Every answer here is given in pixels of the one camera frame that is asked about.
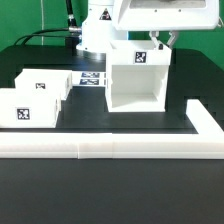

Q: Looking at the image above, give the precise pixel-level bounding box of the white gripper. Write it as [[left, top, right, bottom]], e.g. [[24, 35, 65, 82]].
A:
[[112, 0, 220, 50]]

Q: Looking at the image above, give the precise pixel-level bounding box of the white drawer cabinet box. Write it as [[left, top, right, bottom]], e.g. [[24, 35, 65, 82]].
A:
[[105, 40, 172, 112]]

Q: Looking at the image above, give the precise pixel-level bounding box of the white front drawer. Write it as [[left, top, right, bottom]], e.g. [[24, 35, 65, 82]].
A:
[[0, 88, 61, 128]]

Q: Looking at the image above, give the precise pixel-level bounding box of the white drawer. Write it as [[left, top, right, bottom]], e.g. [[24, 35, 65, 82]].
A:
[[0, 88, 61, 128], [14, 69, 72, 100]]

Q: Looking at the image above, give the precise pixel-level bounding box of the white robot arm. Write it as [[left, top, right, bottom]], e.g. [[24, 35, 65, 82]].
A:
[[77, 0, 220, 59]]

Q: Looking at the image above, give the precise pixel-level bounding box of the white rear drawer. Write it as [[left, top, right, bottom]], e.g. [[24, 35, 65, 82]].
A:
[[14, 69, 72, 100]]

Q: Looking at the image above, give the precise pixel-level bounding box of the white fiducial marker sheet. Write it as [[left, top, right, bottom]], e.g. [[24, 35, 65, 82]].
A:
[[72, 71, 106, 87]]

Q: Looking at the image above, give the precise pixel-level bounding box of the black cable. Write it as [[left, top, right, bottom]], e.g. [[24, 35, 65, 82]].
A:
[[13, 0, 83, 47]]

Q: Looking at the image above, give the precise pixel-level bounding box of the white L-shaped boundary rail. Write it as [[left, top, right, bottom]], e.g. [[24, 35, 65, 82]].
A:
[[0, 99, 224, 159]]

